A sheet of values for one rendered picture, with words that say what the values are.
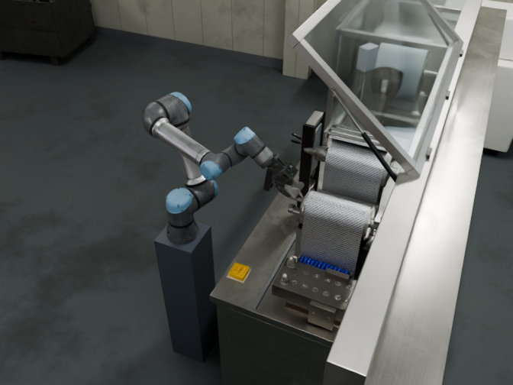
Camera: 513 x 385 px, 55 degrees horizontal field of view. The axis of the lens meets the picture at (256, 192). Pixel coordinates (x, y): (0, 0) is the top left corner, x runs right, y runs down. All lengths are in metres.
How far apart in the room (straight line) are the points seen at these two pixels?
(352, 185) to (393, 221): 0.75
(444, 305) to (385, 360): 0.26
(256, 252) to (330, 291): 0.46
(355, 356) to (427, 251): 0.63
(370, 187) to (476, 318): 1.61
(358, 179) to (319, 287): 0.47
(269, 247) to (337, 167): 0.52
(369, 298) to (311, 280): 0.86
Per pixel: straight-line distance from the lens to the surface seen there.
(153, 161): 4.45
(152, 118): 2.07
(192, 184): 2.26
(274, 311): 2.05
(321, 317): 1.96
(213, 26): 6.21
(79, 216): 4.01
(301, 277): 1.99
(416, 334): 1.39
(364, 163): 2.01
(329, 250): 2.00
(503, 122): 4.72
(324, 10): 1.64
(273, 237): 2.33
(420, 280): 1.51
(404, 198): 1.42
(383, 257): 1.24
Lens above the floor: 2.52
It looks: 39 degrees down
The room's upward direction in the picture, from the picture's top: straight up
